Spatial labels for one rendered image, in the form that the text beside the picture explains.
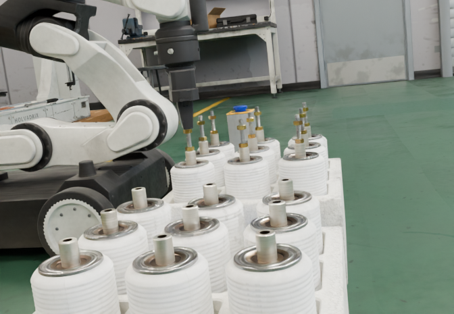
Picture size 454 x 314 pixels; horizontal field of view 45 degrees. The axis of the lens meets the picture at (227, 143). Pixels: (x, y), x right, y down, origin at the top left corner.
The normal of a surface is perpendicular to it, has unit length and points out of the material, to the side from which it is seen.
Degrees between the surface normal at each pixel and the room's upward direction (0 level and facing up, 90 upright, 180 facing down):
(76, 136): 90
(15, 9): 90
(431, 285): 0
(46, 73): 65
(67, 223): 90
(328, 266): 0
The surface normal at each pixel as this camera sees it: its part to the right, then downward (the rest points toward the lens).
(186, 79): 0.18, 0.14
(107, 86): -0.18, 0.18
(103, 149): -0.52, 0.37
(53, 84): 0.98, -0.07
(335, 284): -0.11, -0.98
